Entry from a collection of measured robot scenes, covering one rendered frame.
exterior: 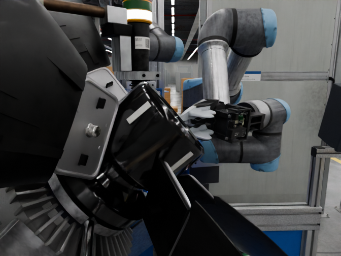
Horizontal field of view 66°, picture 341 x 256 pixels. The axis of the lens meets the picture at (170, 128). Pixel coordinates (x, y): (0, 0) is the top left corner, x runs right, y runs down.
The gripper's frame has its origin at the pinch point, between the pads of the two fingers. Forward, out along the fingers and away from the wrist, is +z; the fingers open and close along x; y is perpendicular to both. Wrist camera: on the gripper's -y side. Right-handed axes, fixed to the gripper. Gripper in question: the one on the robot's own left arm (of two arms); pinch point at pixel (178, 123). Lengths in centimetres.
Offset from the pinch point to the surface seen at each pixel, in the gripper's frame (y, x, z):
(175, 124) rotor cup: 18.5, -6.4, 17.1
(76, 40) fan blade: -0.4, -14.4, 20.1
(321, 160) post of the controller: 10, 15, -52
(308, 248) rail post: 13, 45, -50
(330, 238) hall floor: -14, 120, -184
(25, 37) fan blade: 17.9, -13.8, 30.2
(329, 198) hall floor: -43, 123, -261
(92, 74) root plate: 3.1, -10.0, 19.5
